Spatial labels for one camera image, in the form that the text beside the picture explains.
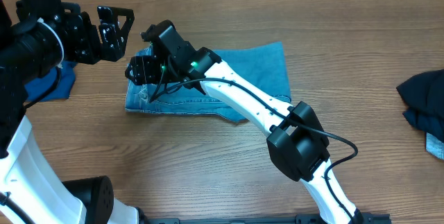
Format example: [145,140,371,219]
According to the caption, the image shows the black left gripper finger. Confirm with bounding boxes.
[97,6,135,49]
[99,24,124,62]

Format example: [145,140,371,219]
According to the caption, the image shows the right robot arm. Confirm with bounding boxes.
[125,20,364,223]

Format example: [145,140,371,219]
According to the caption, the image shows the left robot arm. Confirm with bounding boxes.
[1,0,144,223]

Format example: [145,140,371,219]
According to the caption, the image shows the dark blue t-shirt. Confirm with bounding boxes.
[24,60,79,103]

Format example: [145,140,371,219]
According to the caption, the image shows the dark navy garment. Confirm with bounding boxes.
[396,69,443,143]

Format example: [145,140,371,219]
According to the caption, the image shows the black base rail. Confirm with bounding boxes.
[138,212,393,224]

